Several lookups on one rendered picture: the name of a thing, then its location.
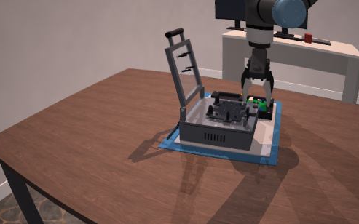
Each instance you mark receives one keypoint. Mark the green circuit board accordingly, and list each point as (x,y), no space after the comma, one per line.
(262,103)

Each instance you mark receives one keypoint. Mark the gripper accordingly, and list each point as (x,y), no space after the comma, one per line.
(269,80)

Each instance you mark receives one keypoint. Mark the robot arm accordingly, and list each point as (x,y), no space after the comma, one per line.
(261,16)

